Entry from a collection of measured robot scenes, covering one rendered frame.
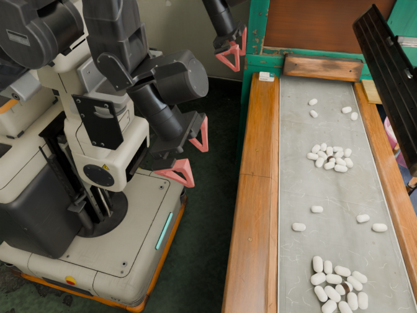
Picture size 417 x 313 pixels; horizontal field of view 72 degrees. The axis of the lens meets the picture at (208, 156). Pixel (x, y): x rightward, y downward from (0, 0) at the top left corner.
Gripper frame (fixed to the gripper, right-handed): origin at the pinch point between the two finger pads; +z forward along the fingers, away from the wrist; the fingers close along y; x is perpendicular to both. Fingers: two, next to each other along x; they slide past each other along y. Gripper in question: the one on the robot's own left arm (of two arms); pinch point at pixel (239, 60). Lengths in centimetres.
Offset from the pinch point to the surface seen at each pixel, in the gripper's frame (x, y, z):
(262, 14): -1.8, 35.3, 0.5
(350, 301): -22, -52, 38
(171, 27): 90, 130, 11
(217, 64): 68, 130, 51
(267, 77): 2.7, 28.8, 22.6
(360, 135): -27, 7, 43
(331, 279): -18, -48, 36
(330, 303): -18, -53, 36
